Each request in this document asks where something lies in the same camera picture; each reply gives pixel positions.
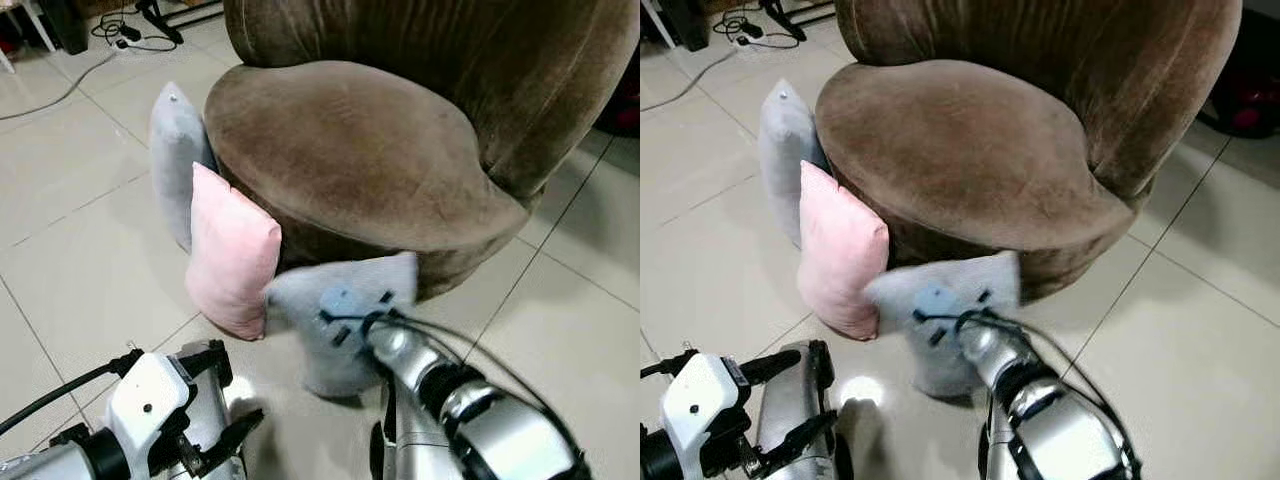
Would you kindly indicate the brown velvet armchair sofa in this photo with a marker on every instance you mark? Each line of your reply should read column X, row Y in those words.
column 380, row 150
column 980, row 150

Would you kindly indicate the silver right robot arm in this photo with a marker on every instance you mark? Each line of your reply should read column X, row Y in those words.
column 500, row 430
column 1060, row 440

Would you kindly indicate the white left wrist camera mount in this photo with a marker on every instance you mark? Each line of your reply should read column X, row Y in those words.
column 700, row 395
column 145, row 395

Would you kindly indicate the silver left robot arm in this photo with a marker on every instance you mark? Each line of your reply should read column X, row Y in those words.
column 655, row 460
column 50, row 465

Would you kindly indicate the white furniture leg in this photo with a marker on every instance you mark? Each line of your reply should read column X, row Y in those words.
column 658, row 22
column 40, row 25

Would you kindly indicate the pink pillow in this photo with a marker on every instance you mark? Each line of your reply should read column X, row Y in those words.
column 230, row 255
column 840, row 255

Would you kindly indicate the silver left robot leg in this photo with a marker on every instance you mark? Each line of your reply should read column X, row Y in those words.
column 205, row 398
column 790, row 400

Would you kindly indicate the silver right robot leg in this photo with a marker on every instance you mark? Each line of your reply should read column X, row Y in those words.
column 995, row 452
column 402, row 455

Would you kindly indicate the grey pillow with button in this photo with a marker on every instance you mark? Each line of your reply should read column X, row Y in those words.
column 785, row 150
column 175, row 150

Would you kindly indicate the red and black appliance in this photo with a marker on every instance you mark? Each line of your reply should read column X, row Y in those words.
column 622, row 100
column 1245, row 80

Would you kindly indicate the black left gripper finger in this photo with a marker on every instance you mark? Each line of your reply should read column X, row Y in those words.
column 225, row 362
column 790, row 358
column 235, row 440
column 805, row 440

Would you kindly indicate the black box on floor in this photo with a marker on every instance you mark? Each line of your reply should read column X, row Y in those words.
column 65, row 25
column 688, row 22

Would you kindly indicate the silver robot leg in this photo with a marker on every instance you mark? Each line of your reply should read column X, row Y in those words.
column 995, row 452
column 402, row 455
column 205, row 398
column 790, row 400

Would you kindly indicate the black stand leg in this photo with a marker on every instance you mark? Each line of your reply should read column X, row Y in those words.
column 158, row 20
column 782, row 18

